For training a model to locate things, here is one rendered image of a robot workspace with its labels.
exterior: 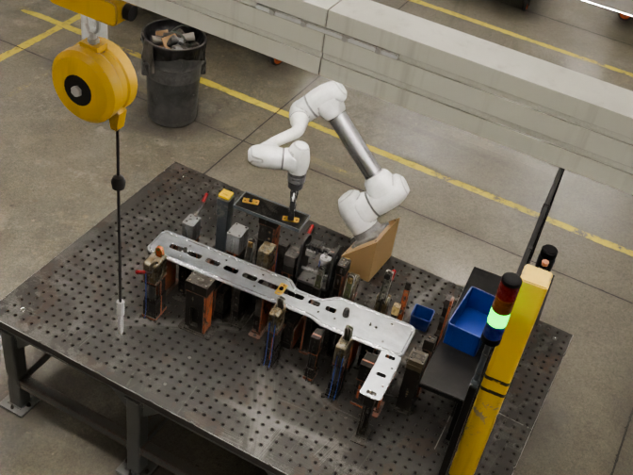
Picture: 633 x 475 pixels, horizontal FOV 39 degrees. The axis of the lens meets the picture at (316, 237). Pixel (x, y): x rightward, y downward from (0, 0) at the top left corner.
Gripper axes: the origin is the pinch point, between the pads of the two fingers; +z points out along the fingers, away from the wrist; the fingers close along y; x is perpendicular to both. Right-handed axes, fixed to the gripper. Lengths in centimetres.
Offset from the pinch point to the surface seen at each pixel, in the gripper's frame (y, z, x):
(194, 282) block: 42, 17, -40
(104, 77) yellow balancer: 213, -192, -30
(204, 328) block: 44, 45, -33
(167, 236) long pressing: 9, 20, -60
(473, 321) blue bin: 40, 17, 94
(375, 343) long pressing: 61, 20, 48
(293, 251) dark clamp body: 14.1, 12.4, 3.9
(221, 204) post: -9.5, 8.7, -36.3
